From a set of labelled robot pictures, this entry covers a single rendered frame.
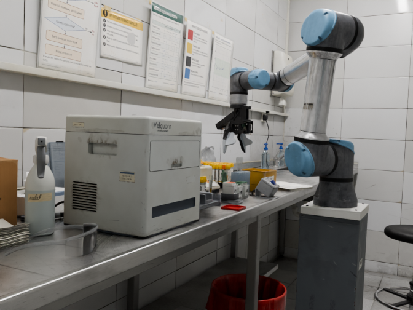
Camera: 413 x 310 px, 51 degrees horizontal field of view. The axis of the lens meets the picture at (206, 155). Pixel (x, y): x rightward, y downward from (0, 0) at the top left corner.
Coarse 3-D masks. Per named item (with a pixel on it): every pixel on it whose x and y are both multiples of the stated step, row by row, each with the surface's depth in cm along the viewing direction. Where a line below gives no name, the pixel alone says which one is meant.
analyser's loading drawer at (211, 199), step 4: (200, 192) 142; (204, 192) 141; (208, 192) 141; (200, 196) 136; (204, 196) 136; (208, 196) 140; (212, 196) 140; (216, 196) 145; (220, 196) 144; (200, 200) 136; (204, 200) 136; (208, 200) 138; (212, 200) 140; (216, 200) 145; (220, 200) 144; (200, 204) 135; (204, 204) 135; (208, 204) 137; (212, 204) 139; (216, 204) 143; (220, 204) 144; (200, 208) 133; (204, 208) 135
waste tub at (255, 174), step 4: (252, 168) 212; (252, 172) 198; (256, 172) 196; (260, 172) 196; (264, 172) 194; (268, 172) 197; (272, 172) 201; (276, 172) 205; (252, 176) 198; (256, 176) 197; (260, 176) 196; (264, 176) 194; (268, 176) 197; (272, 176) 201; (276, 176) 205; (252, 180) 198; (256, 180) 197; (260, 180) 196; (252, 184) 198; (256, 184) 197; (252, 188) 198
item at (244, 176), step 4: (232, 172) 185; (236, 172) 184; (240, 172) 184; (244, 172) 187; (248, 172) 190; (232, 176) 185; (236, 176) 184; (240, 176) 184; (244, 176) 187; (248, 176) 190; (232, 180) 185; (236, 180) 184; (240, 180) 184; (244, 180) 187; (248, 180) 191; (248, 184) 191; (248, 192) 190
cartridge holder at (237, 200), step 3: (222, 195) 165; (225, 195) 164; (228, 195) 164; (231, 195) 163; (234, 195) 163; (237, 195) 166; (222, 198) 165; (225, 198) 164; (228, 198) 164; (231, 198) 163; (234, 198) 163; (237, 198) 166; (222, 201) 165; (225, 201) 164; (228, 201) 164; (231, 201) 163; (234, 201) 162; (237, 201) 162; (240, 201) 164
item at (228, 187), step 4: (224, 184) 165; (228, 184) 164; (232, 184) 164; (224, 188) 165; (228, 188) 164; (232, 188) 163; (236, 188) 165; (224, 192) 165; (228, 192) 164; (232, 192) 163; (236, 192) 166
